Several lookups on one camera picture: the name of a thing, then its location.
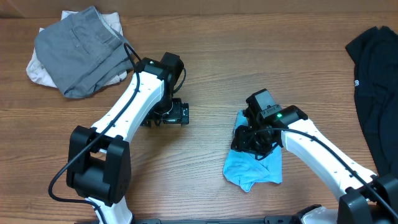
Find light blue printed t-shirt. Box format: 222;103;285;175
223;108;284;193

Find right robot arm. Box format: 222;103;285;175
231;89;397;224

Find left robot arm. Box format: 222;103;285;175
67;52;189;223

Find grey folded trousers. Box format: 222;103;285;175
34;6;132;98

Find black t-shirt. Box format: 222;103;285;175
346;26;397;176

